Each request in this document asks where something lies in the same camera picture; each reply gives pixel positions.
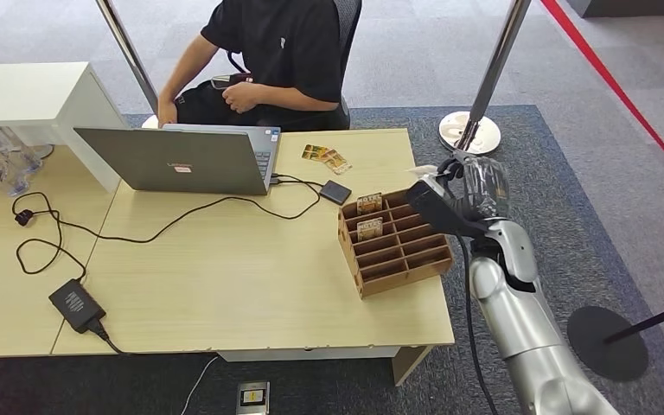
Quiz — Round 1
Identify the person's left hand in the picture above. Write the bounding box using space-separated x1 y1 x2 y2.
221 81 263 115

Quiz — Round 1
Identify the person's right hand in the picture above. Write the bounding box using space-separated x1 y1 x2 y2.
156 99 179 129

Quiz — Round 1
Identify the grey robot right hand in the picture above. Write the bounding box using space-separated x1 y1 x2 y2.
437 150 512 222

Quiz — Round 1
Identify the black phone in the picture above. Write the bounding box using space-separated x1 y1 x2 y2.
210 73 255 92

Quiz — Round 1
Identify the wooden card organizer box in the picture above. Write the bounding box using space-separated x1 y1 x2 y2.
337 188 455 301

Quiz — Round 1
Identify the person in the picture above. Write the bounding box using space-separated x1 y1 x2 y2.
156 0 345 133

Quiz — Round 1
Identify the grey laptop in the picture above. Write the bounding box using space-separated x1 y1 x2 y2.
73 123 282 197

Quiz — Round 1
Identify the chrome stanchion with white base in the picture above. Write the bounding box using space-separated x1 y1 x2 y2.
94 0 162 131

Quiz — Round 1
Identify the dark grey rug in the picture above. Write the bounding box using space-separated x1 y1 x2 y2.
0 105 664 415

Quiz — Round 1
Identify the chrome stanchion with round base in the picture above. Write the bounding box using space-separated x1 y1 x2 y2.
438 0 533 158

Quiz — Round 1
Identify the dark office chair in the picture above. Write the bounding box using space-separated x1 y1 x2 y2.
333 0 363 131

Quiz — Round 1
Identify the small black hub box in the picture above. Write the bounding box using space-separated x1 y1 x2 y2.
318 180 353 207

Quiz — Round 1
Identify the white cabinet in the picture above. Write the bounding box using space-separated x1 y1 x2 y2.
0 61 130 195

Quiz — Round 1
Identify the red barrier belt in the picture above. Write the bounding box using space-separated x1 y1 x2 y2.
539 0 664 194

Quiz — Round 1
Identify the wooden desk leg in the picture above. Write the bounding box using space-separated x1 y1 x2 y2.
391 345 435 387

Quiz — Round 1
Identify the black stanchion with disc base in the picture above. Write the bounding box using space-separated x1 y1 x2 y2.
566 296 664 384

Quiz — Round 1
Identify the black power adapter brick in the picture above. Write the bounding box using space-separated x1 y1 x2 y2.
48 278 107 335

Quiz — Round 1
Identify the dark furniture base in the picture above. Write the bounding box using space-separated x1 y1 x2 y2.
565 0 664 19

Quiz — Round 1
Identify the grey floor socket box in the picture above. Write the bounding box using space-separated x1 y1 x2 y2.
235 381 271 415

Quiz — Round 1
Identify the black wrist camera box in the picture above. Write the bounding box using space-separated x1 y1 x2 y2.
405 174 491 239

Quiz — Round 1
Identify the short black hub cable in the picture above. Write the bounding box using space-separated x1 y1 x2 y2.
271 173 325 190

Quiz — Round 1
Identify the long black charger cable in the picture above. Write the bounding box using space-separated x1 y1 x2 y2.
12 177 322 283

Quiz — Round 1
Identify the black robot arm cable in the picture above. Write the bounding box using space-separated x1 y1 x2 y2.
455 234 501 415

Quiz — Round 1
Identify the black adapter mains cable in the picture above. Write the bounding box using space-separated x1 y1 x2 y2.
88 322 134 358

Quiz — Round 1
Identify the white cable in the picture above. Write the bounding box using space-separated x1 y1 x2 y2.
180 354 220 415

